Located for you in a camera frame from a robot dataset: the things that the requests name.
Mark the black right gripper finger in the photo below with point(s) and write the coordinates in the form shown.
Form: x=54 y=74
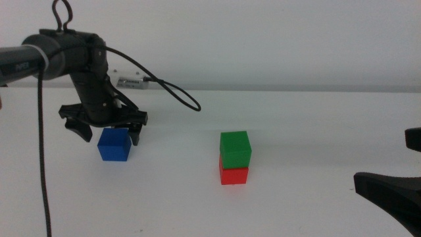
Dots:
x=394 y=194

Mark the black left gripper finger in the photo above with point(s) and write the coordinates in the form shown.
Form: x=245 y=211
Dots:
x=135 y=135
x=80 y=130

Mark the blue cube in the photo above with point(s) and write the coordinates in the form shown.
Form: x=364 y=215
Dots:
x=113 y=146

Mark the green cube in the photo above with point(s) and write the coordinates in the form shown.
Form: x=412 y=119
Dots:
x=235 y=149

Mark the red cube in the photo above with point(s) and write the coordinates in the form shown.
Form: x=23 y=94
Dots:
x=234 y=177

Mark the grey black left Piper arm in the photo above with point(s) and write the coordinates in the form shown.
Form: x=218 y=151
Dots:
x=19 y=62

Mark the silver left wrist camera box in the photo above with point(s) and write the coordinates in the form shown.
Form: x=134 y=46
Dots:
x=133 y=83

